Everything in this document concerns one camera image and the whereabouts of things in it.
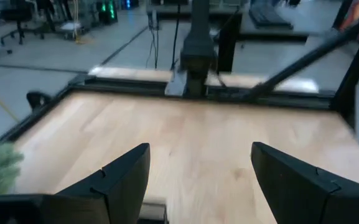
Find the black keyboard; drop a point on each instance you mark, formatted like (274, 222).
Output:
(269, 15)

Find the computer with green lights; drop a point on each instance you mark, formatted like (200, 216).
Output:
(107, 12)

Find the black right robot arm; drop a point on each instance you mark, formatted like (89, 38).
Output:
(198, 46)

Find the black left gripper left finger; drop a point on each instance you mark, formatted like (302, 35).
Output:
(114, 193)

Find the black aluminium table frame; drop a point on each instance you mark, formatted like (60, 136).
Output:
(120, 87)

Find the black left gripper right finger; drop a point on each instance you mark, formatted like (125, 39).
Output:
(297, 199)

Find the black office chair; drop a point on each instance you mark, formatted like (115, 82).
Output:
(17, 15)

